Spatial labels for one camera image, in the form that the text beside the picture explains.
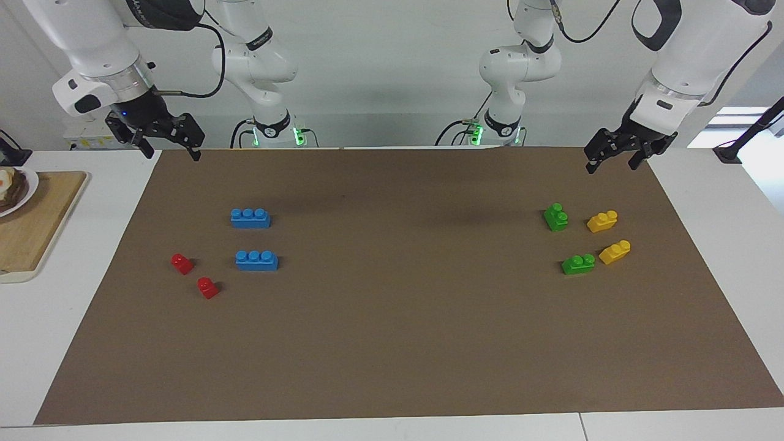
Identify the white plate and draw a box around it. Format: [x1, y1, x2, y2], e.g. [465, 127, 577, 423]
[0, 167, 39, 218]

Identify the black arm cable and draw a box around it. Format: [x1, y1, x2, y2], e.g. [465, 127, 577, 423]
[153, 23, 227, 99]
[548, 0, 622, 45]

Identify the black left base cable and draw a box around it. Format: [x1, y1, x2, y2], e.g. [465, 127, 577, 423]
[435, 119, 477, 146]

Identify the wooden cutting board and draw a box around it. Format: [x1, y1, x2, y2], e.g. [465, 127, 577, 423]
[0, 171, 91, 284]

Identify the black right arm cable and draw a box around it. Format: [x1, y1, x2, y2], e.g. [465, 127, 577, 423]
[153, 23, 227, 99]

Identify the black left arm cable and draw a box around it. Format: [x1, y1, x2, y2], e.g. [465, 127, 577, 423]
[548, 0, 622, 45]

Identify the yellow two-stud toy brick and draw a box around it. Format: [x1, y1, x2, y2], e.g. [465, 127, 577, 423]
[587, 210, 619, 233]
[599, 239, 631, 265]

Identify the bright window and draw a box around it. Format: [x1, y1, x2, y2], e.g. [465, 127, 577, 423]
[687, 107, 770, 149]

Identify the black clamp stand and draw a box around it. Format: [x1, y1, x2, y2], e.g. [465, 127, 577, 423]
[714, 97, 784, 165]

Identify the toast with egg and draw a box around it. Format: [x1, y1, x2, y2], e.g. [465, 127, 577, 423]
[0, 167, 28, 213]

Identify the black desk device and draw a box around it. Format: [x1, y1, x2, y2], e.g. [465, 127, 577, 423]
[0, 130, 32, 167]

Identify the white wall socket box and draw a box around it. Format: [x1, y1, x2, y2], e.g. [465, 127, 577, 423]
[63, 116, 120, 149]

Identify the blue three-stud toy brick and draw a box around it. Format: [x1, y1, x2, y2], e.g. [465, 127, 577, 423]
[235, 250, 279, 271]
[231, 208, 271, 229]

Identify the green two-stud toy brick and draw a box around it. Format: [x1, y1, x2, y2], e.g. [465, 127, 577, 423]
[544, 203, 569, 232]
[562, 254, 596, 276]

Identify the brown table mat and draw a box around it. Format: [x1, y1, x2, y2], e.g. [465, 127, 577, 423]
[34, 146, 784, 425]

